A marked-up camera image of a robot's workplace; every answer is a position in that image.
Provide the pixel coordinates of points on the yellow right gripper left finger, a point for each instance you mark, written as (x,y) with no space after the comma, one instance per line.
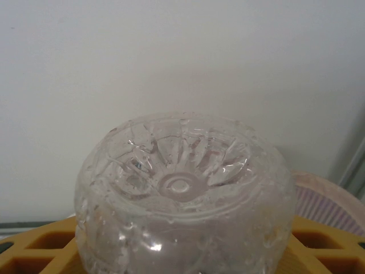
(37,251)

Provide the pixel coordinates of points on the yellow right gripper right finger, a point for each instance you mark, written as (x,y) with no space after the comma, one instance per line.
(328,251)

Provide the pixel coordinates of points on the large clear ribbed bottle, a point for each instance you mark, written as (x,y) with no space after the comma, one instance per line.
(182,228)

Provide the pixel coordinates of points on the beige bin with pink bag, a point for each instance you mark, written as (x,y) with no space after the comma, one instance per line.
(322,199)

